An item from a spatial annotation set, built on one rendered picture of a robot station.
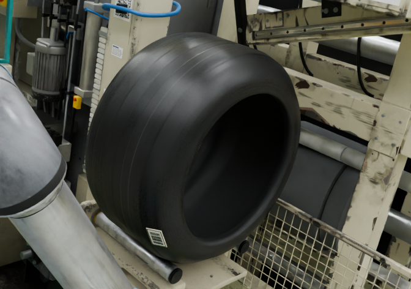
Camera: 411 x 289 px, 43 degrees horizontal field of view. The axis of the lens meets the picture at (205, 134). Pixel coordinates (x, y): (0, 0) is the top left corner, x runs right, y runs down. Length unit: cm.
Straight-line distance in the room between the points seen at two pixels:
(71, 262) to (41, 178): 15
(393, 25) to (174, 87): 60
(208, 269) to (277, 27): 76
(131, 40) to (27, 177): 90
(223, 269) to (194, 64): 70
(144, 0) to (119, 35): 13
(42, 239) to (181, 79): 58
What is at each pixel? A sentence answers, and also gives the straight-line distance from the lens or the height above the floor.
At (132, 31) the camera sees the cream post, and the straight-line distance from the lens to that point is 150.
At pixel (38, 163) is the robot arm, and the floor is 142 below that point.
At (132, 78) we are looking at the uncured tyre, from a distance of 127.
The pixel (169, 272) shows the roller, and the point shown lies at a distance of 140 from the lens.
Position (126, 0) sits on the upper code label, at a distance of 152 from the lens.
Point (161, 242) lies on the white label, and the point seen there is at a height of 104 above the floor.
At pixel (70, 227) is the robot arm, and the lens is 74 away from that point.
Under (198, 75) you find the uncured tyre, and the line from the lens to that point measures 120.
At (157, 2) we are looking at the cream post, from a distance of 152.
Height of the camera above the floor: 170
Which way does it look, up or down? 19 degrees down
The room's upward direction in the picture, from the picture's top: 11 degrees clockwise
